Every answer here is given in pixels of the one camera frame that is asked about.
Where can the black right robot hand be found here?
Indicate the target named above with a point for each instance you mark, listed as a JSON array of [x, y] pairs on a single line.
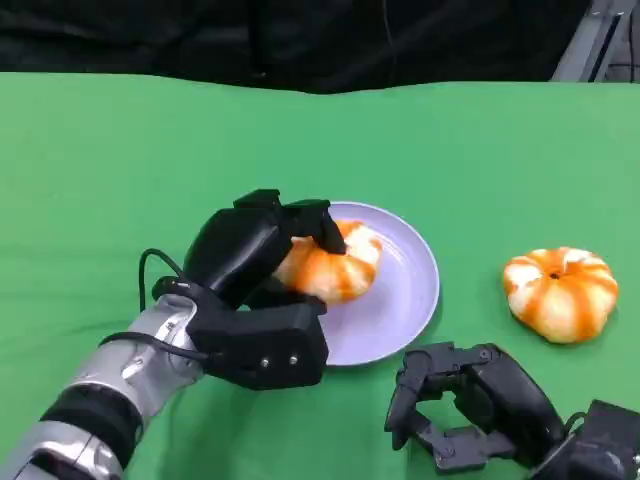
[[510, 400]]

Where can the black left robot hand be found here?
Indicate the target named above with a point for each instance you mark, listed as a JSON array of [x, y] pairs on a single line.
[[235, 255]]

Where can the orange white toy bread roll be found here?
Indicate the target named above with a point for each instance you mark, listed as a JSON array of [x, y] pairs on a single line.
[[560, 297], [330, 277]]

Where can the green table cloth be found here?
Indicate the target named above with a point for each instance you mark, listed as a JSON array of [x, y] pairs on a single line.
[[150, 175]]

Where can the lilac plate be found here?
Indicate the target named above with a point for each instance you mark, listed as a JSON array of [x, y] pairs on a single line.
[[400, 300]]

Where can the black backdrop cloth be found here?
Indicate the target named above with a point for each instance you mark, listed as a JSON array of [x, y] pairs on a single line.
[[200, 40]]

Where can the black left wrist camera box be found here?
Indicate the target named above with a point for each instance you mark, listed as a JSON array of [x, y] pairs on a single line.
[[265, 345]]

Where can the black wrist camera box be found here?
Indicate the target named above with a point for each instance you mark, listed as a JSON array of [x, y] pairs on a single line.
[[605, 445], [265, 345]]

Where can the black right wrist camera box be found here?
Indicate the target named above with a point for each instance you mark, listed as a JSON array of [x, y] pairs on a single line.
[[605, 445]]

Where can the grey metal frame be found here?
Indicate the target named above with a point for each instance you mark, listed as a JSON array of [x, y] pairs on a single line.
[[582, 45]]

